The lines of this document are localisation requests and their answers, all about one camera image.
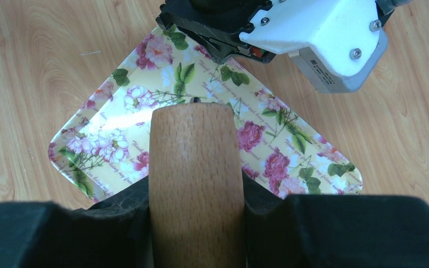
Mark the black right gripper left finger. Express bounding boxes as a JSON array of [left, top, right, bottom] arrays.
[[0, 178, 150, 267]]

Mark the wooden rolling pin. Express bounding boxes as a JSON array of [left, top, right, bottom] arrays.
[[149, 103, 246, 267]]

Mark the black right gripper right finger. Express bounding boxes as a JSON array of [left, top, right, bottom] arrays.
[[243, 175, 429, 267]]

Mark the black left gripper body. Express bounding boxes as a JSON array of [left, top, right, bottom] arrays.
[[156, 0, 275, 64]]

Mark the floral yellow tray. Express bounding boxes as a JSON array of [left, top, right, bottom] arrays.
[[48, 28, 363, 202]]

